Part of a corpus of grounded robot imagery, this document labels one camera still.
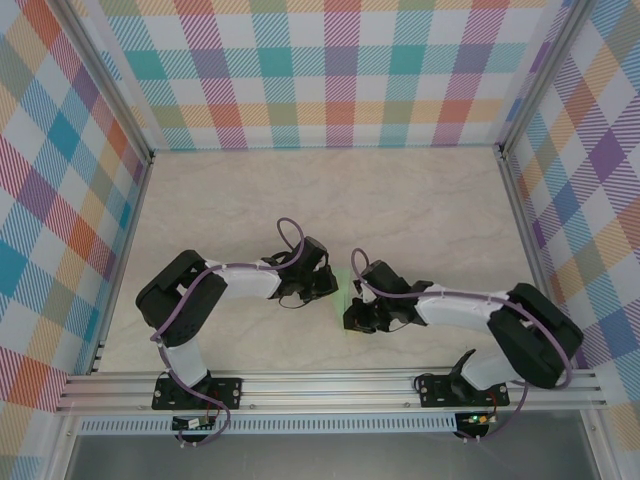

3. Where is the light green paper sheet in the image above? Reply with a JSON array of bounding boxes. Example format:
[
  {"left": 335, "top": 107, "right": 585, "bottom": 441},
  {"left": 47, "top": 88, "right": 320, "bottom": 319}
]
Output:
[{"left": 330, "top": 267, "right": 357, "bottom": 335}]

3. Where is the grey metal panel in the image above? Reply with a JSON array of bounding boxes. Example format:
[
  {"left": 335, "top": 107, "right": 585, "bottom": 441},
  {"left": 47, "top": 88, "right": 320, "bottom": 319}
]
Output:
[{"left": 63, "top": 433, "right": 601, "bottom": 480}]

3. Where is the black left circuit board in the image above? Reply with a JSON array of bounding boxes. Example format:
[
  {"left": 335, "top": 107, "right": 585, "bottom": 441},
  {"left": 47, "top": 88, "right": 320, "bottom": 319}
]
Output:
[{"left": 172, "top": 416, "right": 216, "bottom": 432}]

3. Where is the aluminium mounting rail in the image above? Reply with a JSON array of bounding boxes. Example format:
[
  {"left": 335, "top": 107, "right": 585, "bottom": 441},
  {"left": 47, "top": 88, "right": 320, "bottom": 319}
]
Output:
[{"left": 53, "top": 367, "right": 610, "bottom": 415}]

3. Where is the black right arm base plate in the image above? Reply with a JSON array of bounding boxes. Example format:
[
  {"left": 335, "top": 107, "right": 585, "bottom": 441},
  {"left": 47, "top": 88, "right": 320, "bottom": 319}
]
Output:
[{"left": 418, "top": 374, "right": 511, "bottom": 409}]

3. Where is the slotted grey cable duct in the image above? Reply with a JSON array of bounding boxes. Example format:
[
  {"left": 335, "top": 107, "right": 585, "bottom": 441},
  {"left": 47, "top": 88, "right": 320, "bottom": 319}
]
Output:
[{"left": 77, "top": 417, "right": 459, "bottom": 435}]

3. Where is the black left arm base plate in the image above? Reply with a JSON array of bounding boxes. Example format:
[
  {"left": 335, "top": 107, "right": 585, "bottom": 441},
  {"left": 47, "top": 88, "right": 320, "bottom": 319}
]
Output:
[{"left": 151, "top": 377, "right": 244, "bottom": 412}]

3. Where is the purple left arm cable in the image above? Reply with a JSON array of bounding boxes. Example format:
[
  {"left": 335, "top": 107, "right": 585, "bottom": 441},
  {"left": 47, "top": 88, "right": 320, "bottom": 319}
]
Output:
[{"left": 151, "top": 217, "right": 306, "bottom": 447}]

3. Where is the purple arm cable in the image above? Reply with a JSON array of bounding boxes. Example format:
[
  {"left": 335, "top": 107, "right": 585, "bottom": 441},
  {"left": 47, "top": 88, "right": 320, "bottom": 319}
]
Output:
[
  {"left": 349, "top": 247, "right": 575, "bottom": 445},
  {"left": 151, "top": 217, "right": 306, "bottom": 447}
]

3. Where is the aluminium side rail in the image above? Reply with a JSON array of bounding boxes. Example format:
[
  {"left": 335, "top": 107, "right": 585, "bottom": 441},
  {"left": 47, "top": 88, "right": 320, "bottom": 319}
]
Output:
[
  {"left": 88, "top": 149, "right": 156, "bottom": 376},
  {"left": 497, "top": 144, "right": 576, "bottom": 371}
]

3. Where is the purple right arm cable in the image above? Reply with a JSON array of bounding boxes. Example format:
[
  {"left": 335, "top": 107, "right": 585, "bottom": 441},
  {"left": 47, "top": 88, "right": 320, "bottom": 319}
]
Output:
[{"left": 349, "top": 247, "right": 575, "bottom": 445}]

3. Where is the aluminium frame post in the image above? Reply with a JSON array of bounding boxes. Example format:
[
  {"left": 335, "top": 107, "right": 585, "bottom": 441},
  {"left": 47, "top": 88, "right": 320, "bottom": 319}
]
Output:
[
  {"left": 497, "top": 0, "right": 599, "bottom": 159},
  {"left": 52, "top": 0, "right": 156, "bottom": 164}
]

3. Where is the aluminium frame leg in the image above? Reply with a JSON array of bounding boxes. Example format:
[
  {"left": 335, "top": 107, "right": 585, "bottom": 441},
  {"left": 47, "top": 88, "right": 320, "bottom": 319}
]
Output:
[
  {"left": 44, "top": 414, "right": 84, "bottom": 480},
  {"left": 579, "top": 410, "right": 617, "bottom": 480}
]

